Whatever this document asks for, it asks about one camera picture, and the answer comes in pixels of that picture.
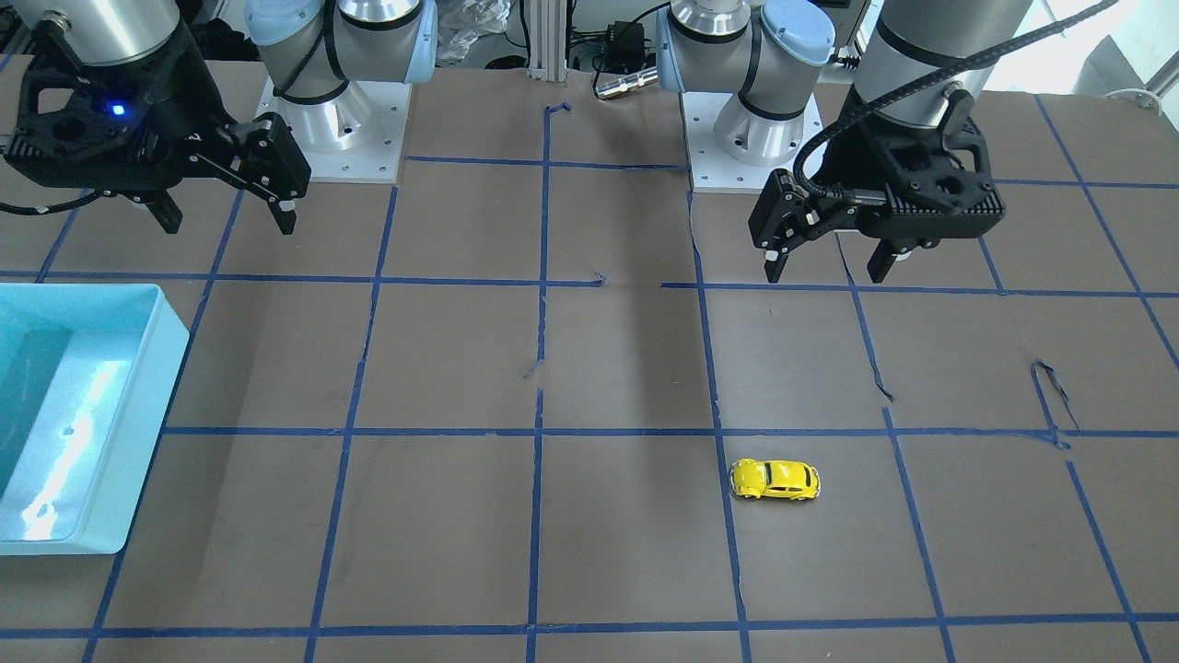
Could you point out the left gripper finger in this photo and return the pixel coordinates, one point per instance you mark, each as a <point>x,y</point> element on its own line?
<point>887,252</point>
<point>775,258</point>

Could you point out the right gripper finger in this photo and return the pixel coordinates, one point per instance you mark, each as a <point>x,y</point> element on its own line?
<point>162,207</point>
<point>284,214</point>

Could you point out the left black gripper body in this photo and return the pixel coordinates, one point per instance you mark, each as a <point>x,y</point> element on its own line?
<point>861,152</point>

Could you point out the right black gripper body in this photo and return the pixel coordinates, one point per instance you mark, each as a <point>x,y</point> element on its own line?
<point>192,99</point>

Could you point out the yellow toy beetle car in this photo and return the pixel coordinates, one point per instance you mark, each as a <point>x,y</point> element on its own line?
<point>753,479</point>

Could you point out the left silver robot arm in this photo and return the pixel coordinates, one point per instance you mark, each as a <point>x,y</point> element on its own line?
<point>771,57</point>

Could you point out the light blue plastic bin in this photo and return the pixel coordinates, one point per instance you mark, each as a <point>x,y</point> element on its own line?
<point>88,370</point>

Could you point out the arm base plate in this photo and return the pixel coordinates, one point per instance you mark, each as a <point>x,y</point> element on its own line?
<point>732,150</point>
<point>355,138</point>

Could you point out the aluminium frame post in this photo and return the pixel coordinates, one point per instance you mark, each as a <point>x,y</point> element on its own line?
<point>547,35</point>

